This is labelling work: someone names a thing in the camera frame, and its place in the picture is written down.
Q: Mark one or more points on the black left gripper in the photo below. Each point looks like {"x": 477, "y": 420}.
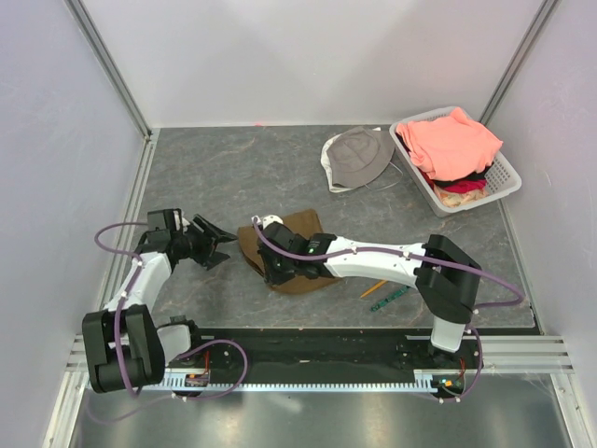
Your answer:
{"x": 208, "y": 243}

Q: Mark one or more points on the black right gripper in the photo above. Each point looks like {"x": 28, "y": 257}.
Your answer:
{"x": 271, "y": 276}

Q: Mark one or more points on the orange plastic fork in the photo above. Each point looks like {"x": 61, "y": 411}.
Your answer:
{"x": 372, "y": 289}

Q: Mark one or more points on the spoon with green handle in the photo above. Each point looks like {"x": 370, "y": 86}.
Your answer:
{"x": 388, "y": 299}

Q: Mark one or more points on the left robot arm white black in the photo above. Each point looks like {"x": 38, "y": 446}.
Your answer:
{"x": 124, "y": 348}

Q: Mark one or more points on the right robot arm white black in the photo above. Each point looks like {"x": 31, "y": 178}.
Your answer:
{"x": 443, "y": 274}

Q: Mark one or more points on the grey bucket hat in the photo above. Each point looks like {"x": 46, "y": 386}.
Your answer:
{"x": 356, "y": 158}

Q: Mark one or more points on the salmon pink folded garment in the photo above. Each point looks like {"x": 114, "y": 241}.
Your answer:
{"x": 450, "y": 147}

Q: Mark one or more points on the red and dark clothes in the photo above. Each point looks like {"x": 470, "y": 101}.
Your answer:
{"x": 461, "y": 191}

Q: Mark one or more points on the white plastic laundry basket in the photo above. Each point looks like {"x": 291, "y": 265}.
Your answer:
{"x": 502, "y": 179}

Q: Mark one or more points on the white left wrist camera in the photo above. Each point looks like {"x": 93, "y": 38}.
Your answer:
{"x": 181, "y": 223}

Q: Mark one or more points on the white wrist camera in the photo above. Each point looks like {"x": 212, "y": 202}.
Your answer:
{"x": 264, "y": 222}
{"x": 181, "y": 223}

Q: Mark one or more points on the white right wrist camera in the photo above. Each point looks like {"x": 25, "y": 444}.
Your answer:
{"x": 264, "y": 222}

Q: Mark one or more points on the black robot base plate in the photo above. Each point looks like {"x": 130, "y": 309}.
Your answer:
{"x": 405, "y": 349}

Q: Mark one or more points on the grey slotted cable duct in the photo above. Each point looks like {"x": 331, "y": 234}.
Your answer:
{"x": 187, "y": 383}

